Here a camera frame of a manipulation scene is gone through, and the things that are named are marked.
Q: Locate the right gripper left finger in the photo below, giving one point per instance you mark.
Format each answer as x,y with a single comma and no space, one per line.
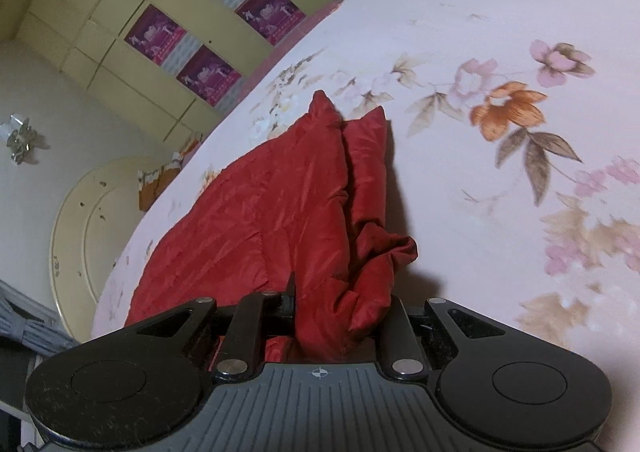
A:
140,384

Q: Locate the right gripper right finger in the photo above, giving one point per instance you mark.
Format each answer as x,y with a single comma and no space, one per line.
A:
495,383

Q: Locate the red padded jacket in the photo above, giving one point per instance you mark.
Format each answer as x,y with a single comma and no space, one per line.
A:
305,210

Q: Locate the grey striped fabric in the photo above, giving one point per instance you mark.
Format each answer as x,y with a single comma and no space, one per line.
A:
32,325

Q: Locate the cream wooden headboard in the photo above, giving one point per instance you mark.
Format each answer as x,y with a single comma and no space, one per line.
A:
90,231

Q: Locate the orange brown cloth pile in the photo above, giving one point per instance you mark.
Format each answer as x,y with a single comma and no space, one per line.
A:
152,184

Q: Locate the white floral bed cover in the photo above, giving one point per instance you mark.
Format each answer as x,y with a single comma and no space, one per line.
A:
516,152

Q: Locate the purple poster lower left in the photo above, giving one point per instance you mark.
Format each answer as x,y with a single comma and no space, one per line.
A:
208,76

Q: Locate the purple poster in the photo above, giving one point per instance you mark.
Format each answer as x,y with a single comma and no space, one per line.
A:
155,35
272,19
208,76

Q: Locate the purple poster upper left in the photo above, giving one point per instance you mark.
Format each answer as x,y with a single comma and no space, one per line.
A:
155,35

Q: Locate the cream yellow wardrobe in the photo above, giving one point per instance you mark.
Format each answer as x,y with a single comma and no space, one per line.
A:
170,67

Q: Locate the purple poster lower right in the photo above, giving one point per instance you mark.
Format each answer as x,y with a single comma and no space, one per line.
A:
272,19

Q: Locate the silver wall lamp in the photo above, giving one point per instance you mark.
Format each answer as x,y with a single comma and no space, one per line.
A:
19,137

